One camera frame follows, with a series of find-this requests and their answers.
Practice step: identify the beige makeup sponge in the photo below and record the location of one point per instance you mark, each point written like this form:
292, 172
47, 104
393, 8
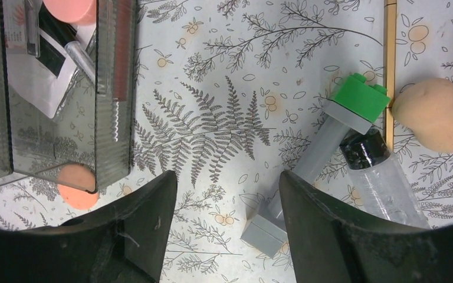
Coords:
426, 108

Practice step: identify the red lip pencil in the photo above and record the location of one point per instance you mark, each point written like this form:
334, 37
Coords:
122, 50

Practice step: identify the grey square tube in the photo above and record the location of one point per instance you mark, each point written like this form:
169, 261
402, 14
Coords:
353, 105

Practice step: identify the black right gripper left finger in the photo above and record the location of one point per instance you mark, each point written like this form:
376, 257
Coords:
123, 241

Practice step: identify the clear pink nail box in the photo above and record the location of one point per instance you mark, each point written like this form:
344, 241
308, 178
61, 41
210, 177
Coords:
21, 27

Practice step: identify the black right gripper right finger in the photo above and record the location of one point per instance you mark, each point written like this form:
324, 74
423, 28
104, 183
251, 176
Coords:
331, 241

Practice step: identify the orange round sponge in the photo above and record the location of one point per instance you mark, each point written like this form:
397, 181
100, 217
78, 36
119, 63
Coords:
76, 185

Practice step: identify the white eyelash card packet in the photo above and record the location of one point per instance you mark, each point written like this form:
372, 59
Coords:
44, 81

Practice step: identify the pink round sponge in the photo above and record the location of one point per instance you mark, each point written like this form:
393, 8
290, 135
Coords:
77, 12

